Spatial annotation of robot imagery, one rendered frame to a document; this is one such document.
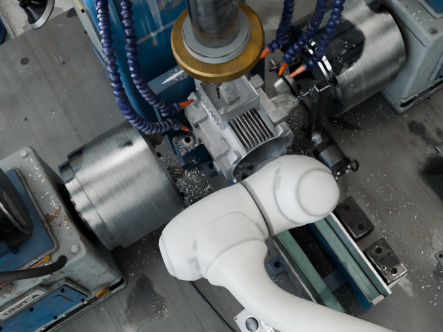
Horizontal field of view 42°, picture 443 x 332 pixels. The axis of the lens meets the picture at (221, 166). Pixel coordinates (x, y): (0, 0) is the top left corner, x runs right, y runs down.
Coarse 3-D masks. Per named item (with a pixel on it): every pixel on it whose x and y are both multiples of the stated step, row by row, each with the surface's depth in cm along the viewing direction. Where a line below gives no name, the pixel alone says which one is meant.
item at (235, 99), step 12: (204, 84) 130; (228, 84) 130; (240, 84) 131; (204, 96) 129; (216, 96) 131; (228, 96) 129; (240, 96) 130; (252, 96) 127; (216, 108) 130; (228, 108) 129; (240, 108) 126; (252, 108) 130; (216, 120) 130; (228, 120) 128
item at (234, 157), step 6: (192, 96) 134; (198, 96) 134; (198, 102) 135; (276, 126) 130; (282, 126) 130; (276, 132) 130; (282, 132) 129; (228, 156) 129; (234, 156) 128; (240, 156) 128; (234, 162) 128; (234, 180) 140
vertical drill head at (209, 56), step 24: (192, 0) 95; (216, 0) 94; (192, 24) 103; (216, 24) 100; (240, 24) 108; (192, 48) 107; (216, 48) 107; (240, 48) 107; (192, 72) 109; (216, 72) 108; (240, 72) 109
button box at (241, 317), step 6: (240, 312) 119; (246, 312) 118; (234, 318) 119; (240, 318) 119; (246, 318) 117; (240, 324) 119; (258, 324) 116; (264, 324) 115; (246, 330) 118; (258, 330) 116; (264, 330) 115; (270, 330) 115; (276, 330) 115
